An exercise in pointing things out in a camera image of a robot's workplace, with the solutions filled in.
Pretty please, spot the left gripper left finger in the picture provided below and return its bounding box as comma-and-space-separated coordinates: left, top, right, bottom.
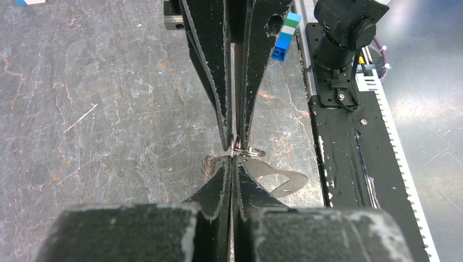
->
37, 156, 232, 261

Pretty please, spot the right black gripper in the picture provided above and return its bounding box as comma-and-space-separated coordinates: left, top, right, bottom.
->
163, 0, 293, 151

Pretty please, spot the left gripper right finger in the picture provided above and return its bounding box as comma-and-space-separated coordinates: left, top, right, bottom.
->
232, 156, 413, 261

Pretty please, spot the metal key organizer plate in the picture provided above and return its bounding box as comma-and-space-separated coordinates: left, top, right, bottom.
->
201, 154, 308, 199

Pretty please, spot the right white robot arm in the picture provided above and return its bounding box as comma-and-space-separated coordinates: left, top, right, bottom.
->
163, 1, 389, 154

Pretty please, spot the blue green brick stack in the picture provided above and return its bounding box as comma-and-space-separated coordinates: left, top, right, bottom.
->
271, 12, 302, 61

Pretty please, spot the blue white toy brick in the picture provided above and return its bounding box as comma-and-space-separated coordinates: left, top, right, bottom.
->
14, 0, 46, 6

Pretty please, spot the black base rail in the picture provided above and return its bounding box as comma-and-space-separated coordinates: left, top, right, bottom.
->
305, 22, 431, 262

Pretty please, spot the grey slotted cable duct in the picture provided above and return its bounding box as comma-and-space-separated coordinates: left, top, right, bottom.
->
357, 72, 440, 261

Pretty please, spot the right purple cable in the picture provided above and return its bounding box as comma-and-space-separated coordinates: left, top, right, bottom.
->
372, 35, 392, 80

